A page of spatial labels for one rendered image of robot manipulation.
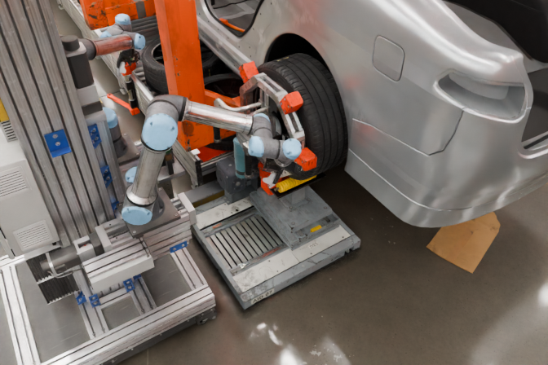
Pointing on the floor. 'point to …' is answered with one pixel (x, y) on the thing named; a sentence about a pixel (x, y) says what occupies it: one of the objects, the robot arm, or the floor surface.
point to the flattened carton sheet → (466, 241)
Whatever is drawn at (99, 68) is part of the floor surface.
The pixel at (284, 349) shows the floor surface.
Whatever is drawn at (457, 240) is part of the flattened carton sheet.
